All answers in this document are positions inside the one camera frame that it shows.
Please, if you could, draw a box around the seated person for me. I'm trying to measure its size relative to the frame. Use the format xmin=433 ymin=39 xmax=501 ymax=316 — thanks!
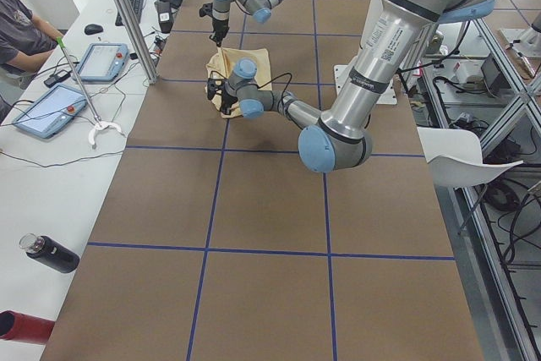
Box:
xmin=1 ymin=0 xmax=63 ymax=74

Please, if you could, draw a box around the yellow long-sleeve shirt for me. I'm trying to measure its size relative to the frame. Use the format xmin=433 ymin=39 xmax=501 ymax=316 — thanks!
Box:
xmin=206 ymin=47 xmax=274 ymax=119

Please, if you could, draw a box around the near blue teach pendant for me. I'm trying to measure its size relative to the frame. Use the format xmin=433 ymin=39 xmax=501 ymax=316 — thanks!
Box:
xmin=12 ymin=84 xmax=86 ymax=139

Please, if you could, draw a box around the white chair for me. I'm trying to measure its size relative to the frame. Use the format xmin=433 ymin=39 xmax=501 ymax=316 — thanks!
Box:
xmin=416 ymin=126 xmax=524 ymax=235

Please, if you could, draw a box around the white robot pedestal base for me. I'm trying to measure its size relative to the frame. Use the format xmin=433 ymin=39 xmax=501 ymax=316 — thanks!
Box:
xmin=333 ymin=64 xmax=397 ymax=105

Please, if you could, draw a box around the aluminium frame post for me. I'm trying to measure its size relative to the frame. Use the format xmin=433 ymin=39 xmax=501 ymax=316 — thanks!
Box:
xmin=113 ymin=0 xmax=158 ymax=85

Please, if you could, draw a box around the white reacher grabber stick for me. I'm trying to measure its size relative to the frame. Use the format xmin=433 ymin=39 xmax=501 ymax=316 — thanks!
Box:
xmin=56 ymin=37 xmax=123 ymax=149

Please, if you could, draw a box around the black computer mouse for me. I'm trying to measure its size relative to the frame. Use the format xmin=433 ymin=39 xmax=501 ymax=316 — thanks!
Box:
xmin=84 ymin=24 xmax=103 ymax=36

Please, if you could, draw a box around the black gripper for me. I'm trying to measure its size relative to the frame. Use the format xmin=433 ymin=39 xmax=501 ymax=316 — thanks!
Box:
xmin=210 ymin=18 xmax=229 ymax=46
xmin=221 ymin=90 xmax=238 ymax=116

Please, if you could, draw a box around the blue teach pendant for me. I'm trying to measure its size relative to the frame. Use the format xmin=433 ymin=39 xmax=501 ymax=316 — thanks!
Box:
xmin=12 ymin=84 xmax=86 ymax=139
xmin=76 ymin=42 xmax=129 ymax=83

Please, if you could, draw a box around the black keyboard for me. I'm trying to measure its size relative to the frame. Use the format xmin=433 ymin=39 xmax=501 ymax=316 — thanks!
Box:
xmin=114 ymin=0 xmax=146 ymax=27

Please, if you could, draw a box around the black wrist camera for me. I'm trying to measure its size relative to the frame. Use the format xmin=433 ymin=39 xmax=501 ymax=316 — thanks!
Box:
xmin=206 ymin=78 xmax=225 ymax=101
xmin=199 ymin=3 xmax=213 ymax=18

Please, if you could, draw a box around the black water bottle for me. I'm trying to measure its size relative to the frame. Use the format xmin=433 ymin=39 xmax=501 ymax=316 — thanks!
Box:
xmin=19 ymin=233 xmax=79 ymax=274

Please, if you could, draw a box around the black phone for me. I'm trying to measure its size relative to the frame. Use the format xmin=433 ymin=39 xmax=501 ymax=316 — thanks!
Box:
xmin=44 ymin=69 xmax=71 ymax=88

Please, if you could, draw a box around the red cylinder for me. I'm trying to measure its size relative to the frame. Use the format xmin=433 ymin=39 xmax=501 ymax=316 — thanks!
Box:
xmin=1 ymin=310 xmax=55 ymax=345

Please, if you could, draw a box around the far blue teach pendant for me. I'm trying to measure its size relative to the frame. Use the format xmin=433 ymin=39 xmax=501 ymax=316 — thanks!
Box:
xmin=76 ymin=42 xmax=129 ymax=83

